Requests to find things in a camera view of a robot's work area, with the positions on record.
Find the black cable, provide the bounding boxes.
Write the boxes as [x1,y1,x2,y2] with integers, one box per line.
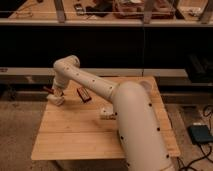
[176,143,213,171]

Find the dark blue foot pedal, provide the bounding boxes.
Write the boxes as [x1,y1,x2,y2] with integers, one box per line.
[187,125,213,144]

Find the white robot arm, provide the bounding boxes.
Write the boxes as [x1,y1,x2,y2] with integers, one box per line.
[53,55,175,171]

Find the white plastic cup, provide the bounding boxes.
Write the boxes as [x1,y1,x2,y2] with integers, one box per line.
[140,80,152,93]

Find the white patterned box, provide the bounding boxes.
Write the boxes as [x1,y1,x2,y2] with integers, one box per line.
[100,107,116,120]

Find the black remote on shelf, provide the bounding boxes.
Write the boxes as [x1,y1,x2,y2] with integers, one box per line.
[73,3,85,15]

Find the eyeglasses on shelf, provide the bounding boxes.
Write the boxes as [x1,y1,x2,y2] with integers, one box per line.
[15,11,33,19]

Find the brown chocolate bar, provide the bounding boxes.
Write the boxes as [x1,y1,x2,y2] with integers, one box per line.
[77,87,91,103]

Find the wooden folding table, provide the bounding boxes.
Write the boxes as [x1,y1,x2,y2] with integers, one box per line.
[30,76,181,162]

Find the tray of clutter on shelf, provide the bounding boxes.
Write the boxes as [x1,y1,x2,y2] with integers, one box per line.
[113,0,175,19]

